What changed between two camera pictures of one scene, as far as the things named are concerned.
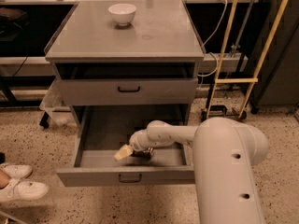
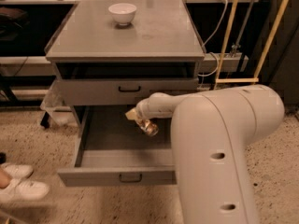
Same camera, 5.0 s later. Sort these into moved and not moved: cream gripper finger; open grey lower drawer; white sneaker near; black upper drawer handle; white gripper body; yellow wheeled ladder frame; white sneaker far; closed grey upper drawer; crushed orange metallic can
Moved: crushed orange metallic can; cream gripper finger; white gripper body
Not moved: open grey lower drawer; closed grey upper drawer; black upper drawer handle; white sneaker near; yellow wheeled ladder frame; white sneaker far
